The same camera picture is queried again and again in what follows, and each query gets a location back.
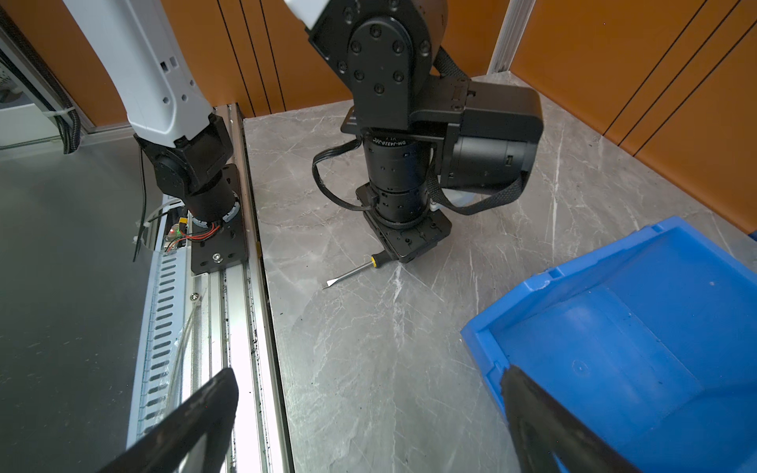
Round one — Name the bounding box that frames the blue plastic bin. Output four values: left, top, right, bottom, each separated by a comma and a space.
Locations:
461, 217, 756, 472

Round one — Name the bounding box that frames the aluminium front rail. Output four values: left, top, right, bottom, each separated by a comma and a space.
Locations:
126, 102, 295, 473

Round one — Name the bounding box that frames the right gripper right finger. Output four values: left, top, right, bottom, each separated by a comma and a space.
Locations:
501, 365, 638, 472

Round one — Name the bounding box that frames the clear cable on rail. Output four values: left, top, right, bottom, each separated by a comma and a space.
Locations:
164, 292, 202, 415

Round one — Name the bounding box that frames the left aluminium corner post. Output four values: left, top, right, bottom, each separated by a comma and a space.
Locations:
487, 0, 535, 74

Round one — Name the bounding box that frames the black yellow screwdriver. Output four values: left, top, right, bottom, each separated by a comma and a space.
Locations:
323, 250, 393, 289

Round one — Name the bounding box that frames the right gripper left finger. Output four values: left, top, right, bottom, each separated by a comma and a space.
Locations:
102, 368, 239, 472

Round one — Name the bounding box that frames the left green circuit board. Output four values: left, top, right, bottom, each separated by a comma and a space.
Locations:
164, 217, 188, 253

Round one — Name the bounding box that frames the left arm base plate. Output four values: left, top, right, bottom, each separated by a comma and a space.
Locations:
188, 165, 250, 275

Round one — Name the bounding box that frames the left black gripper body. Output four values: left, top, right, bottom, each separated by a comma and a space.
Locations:
356, 183, 451, 263

